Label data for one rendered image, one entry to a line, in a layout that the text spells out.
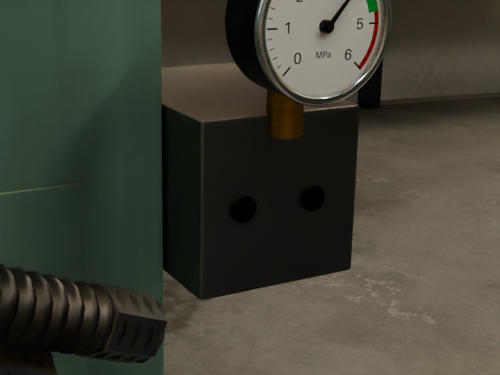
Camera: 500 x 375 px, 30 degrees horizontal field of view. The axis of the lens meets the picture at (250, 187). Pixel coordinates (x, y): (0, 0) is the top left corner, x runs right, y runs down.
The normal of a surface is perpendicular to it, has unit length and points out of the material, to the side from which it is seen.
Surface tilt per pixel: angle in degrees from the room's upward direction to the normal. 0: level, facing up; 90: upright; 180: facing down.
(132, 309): 38
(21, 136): 90
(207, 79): 0
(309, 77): 90
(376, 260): 0
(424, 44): 90
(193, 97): 0
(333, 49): 90
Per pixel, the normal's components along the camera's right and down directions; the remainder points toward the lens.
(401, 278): 0.02, -0.95
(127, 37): 0.49, 0.27
